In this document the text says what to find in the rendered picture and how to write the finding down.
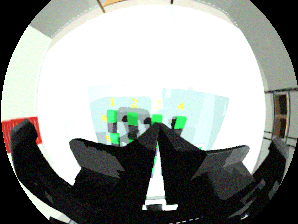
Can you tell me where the white switch panel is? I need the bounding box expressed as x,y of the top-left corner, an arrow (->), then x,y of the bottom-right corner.
86,84 -> 230,151

